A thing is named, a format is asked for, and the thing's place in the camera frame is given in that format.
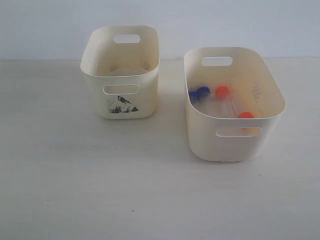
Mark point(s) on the orange-capped tube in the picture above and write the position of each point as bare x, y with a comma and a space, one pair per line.
224, 102
245, 115

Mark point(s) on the orange-capped tube front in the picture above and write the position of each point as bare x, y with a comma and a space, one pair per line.
245, 115

